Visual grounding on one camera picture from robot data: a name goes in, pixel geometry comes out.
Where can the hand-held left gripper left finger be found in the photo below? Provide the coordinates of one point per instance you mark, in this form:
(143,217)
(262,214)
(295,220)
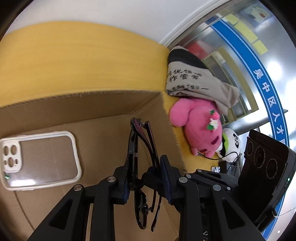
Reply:
(108,192)

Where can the brown cardboard box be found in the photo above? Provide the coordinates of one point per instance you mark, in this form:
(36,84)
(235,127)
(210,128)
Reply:
(92,109)

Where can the blue window band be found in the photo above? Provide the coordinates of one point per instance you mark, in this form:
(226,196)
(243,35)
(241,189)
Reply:
(254,62)

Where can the yellow sticky note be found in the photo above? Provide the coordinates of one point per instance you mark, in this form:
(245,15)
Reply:
(259,47)
(245,31)
(232,19)

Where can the white power strip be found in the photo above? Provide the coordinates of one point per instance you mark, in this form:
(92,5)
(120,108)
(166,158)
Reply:
(215,169)

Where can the grey printed cloth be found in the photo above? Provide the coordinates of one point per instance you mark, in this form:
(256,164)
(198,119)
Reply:
(196,81)

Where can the white panda plush toy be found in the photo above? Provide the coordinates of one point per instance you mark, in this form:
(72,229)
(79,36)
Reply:
(231,141)

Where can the pink plush toy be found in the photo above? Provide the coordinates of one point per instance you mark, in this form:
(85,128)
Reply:
(196,125)

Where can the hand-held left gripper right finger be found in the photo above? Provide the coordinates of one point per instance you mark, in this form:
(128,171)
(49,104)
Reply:
(165,178)

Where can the clear white-rimmed phone case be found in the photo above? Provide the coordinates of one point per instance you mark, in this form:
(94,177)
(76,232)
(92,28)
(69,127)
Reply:
(46,157)

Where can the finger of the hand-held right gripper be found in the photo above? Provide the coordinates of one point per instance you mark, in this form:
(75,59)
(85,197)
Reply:
(222,179)

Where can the black glasses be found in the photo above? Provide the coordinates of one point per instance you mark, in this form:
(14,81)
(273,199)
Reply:
(133,148)

